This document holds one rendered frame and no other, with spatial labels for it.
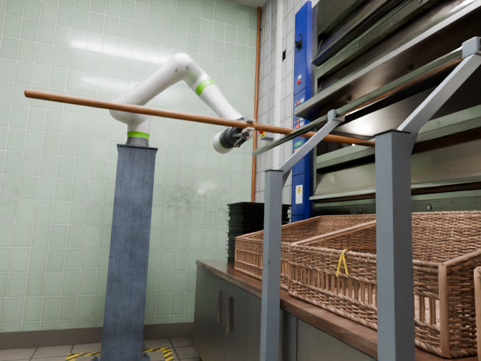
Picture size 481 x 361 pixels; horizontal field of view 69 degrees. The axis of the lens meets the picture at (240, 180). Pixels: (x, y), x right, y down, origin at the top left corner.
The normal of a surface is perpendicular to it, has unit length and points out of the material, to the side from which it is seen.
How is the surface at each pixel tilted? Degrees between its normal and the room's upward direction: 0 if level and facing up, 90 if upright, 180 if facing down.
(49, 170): 90
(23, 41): 90
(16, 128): 90
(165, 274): 90
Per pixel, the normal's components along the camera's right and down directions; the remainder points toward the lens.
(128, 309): 0.30, -0.11
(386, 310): -0.94, -0.08
